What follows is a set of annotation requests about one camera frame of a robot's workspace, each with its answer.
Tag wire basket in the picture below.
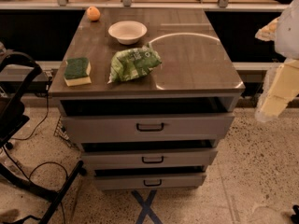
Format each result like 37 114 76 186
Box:
54 118 78 149

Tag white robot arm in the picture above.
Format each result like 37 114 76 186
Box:
255 0 299 122

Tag black chair frame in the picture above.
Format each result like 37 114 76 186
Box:
0 49 83 224

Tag black floor cable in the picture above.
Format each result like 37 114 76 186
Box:
0 81 69 224

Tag white bowl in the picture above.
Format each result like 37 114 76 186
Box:
108 21 148 45

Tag blue tape cross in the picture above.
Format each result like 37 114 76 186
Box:
132 189 163 224

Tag grey top drawer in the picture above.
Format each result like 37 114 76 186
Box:
59 97 235 144

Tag green chip bag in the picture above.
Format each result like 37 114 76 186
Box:
108 43 162 83

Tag grey bottom drawer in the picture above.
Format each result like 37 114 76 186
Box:
93 166 206 190

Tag orange fruit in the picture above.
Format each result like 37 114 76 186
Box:
86 7 101 21

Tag grey drawer cabinet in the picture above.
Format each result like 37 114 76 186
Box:
48 7 246 191

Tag grey drawer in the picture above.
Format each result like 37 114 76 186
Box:
93 166 206 190
82 141 217 170
59 97 235 144

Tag green yellow sponge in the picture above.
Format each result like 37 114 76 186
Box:
64 57 92 87

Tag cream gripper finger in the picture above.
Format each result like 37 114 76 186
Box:
255 18 278 41
255 59 299 122

